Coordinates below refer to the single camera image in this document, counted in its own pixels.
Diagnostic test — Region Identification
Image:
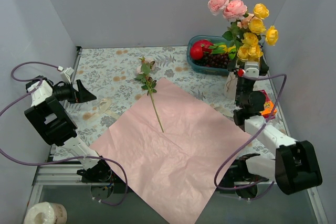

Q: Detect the cream printed ribbon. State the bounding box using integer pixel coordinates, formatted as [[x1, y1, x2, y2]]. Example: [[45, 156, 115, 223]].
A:
[[86, 98, 233, 122]]

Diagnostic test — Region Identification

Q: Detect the yellow rose bunch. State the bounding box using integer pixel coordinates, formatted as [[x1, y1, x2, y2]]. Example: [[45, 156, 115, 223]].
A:
[[237, 3, 279, 65]]

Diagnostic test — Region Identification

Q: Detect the pink rose stem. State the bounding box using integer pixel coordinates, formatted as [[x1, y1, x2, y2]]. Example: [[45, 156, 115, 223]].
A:
[[207, 0, 248, 49], [135, 57, 164, 133], [237, 13, 256, 31]]

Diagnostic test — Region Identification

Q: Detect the purple and pink wrapping paper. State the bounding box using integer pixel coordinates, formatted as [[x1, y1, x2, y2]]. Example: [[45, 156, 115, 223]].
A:
[[90, 78, 250, 223]]

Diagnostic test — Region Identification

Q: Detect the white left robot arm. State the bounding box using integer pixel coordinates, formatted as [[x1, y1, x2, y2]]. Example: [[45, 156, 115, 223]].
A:
[[24, 76, 112, 183]]

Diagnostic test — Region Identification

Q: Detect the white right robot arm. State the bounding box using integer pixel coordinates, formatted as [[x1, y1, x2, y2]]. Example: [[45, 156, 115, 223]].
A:
[[234, 60, 322, 195]]

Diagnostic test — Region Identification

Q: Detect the white ribbed ceramic vase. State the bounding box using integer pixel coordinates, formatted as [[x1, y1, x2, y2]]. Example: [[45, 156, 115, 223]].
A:
[[224, 72, 237, 100]]

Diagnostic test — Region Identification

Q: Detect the orange pink snack box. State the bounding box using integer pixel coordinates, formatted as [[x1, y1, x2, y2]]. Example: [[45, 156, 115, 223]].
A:
[[261, 90, 277, 120]]

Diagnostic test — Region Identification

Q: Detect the floral patterned table mat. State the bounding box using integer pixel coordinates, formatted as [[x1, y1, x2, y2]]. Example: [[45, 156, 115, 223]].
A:
[[66, 46, 236, 145]]

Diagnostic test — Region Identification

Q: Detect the green lime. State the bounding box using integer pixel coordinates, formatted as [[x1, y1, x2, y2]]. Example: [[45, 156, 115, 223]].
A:
[[228, 51, 237, 60]]

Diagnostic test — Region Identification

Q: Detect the dark grape bunch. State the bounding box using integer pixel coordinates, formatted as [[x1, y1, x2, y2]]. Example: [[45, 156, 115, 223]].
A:
[[193, 54, 231, 69]]

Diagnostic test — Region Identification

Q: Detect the yellow lemon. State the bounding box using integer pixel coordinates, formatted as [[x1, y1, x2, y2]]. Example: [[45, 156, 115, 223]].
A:
[[227, 46, 237, 54]]

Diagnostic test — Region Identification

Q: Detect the yellow mango with leaves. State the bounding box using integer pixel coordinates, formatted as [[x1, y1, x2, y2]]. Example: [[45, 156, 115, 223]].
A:
[[208, 42, 228, 55]]

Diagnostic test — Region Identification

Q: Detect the teal plastic fruit basket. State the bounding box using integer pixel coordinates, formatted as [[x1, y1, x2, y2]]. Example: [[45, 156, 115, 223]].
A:
[[186, 35, 237, 76]]

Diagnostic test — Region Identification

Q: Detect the red dragon fruit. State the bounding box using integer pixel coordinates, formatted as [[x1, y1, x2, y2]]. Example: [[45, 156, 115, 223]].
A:
[[190, 40, 213, 60]]

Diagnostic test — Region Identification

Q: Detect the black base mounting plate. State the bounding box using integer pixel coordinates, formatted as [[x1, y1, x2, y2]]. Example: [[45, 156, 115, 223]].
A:
[[77, 158, 267, 188]]

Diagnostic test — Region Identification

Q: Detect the white paper towel roll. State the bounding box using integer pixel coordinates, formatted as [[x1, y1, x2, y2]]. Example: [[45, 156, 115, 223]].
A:
[[24, 202, 67, 224]]

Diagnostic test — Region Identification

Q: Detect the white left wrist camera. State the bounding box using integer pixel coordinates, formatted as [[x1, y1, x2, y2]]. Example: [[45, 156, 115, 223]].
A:
[[57, 66, 74, 84]]

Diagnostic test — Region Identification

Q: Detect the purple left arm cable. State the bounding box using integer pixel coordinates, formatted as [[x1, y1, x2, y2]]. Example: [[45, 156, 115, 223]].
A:
[[0, 61, 129, 206]]

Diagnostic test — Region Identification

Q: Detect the aluminium rail frame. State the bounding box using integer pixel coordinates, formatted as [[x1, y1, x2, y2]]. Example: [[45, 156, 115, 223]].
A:
[[22, 142, 329, 224]]

